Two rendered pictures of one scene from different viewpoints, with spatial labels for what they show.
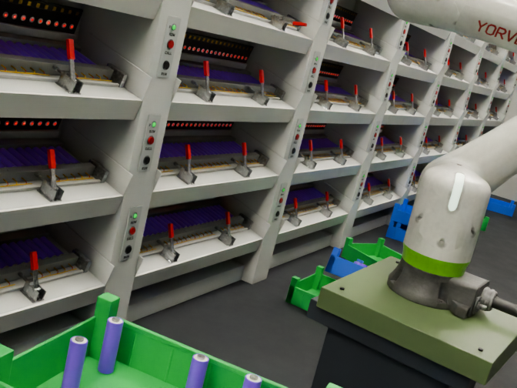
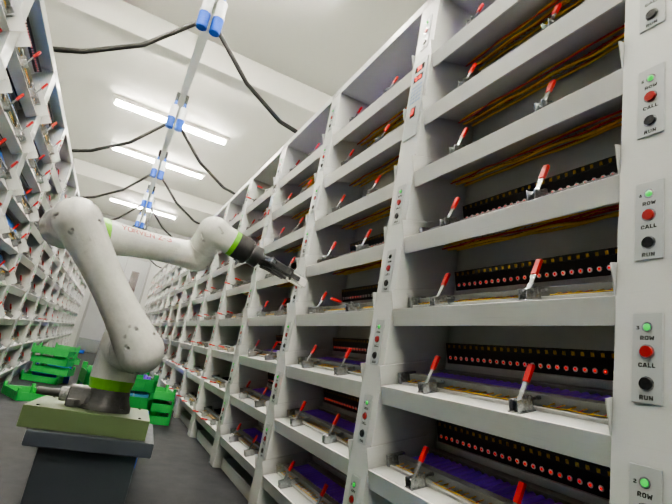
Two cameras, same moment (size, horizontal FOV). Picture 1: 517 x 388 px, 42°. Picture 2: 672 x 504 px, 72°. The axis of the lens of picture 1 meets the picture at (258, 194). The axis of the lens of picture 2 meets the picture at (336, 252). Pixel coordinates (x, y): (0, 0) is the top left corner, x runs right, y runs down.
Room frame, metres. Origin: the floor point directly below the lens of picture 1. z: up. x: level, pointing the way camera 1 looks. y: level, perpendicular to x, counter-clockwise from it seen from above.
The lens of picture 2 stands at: (2.68, -1.15, 0.57)
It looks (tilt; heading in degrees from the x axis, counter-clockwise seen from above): 14 degrees up; 129
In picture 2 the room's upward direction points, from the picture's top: 11 degrees clockwise
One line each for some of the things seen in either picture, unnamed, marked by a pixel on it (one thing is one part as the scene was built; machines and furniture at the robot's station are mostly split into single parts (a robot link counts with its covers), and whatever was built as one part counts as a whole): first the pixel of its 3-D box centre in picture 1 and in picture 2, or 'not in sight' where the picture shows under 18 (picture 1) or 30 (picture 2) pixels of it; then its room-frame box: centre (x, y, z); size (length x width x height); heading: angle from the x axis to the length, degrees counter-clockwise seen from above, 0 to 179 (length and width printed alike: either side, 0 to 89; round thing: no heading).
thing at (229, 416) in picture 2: not in sight; (268, 294); (0.80, 0.65, 0.91); 0.20 x 0.09 x 1.81; 63
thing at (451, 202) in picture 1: (446, 216); (120, 358); (1.27, -0.36, 0.48); 0.16 x 0.13 x 0.19; 169
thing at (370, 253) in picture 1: (388, 262); not in sight; (2.45, -0.54, 0.04); 0.30 x 0.20 x 0.08; 39
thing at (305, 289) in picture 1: (346, 300); not in sight; (1.91, -0.33, 0.04); 0.30 x 0.20 x 0.08; 63
